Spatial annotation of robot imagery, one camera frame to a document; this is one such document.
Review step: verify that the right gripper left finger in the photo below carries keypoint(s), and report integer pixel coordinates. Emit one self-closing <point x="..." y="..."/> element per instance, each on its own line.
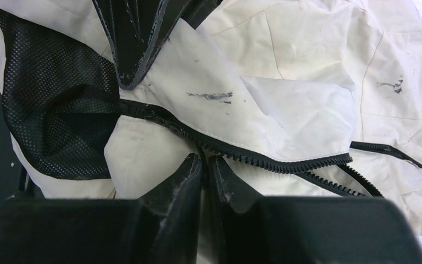
<point x="159" y="227"/>

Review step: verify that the beige zip jacket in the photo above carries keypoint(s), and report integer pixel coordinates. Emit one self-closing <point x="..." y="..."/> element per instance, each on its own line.
<point x="306" y="98"/>

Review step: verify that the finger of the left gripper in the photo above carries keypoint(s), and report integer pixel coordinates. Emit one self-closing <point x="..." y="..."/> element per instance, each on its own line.
<point x="136" y="31"/>

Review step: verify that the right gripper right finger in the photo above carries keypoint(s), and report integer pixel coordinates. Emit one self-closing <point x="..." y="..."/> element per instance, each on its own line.
<point x="248" y="227"/>

